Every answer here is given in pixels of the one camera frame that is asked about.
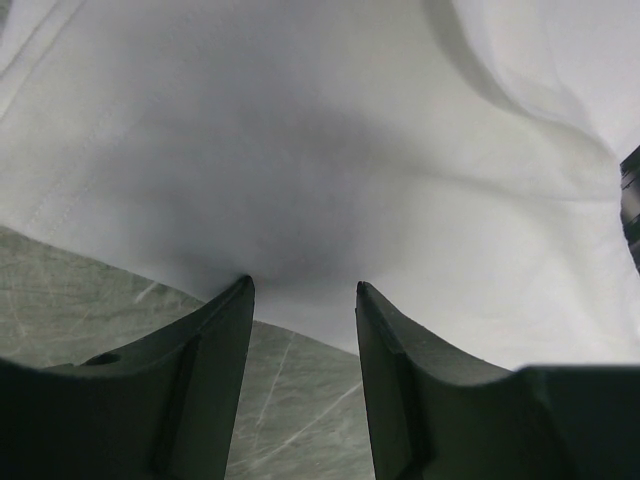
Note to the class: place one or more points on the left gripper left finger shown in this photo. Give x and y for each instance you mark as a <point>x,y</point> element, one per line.
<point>161,407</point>

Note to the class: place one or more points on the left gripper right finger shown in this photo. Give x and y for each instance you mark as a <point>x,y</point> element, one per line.
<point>437,412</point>

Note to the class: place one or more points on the white printed t shirt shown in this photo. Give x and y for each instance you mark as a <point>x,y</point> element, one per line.
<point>462,156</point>

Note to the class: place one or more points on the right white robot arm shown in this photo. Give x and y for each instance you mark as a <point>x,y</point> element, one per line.
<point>630,203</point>

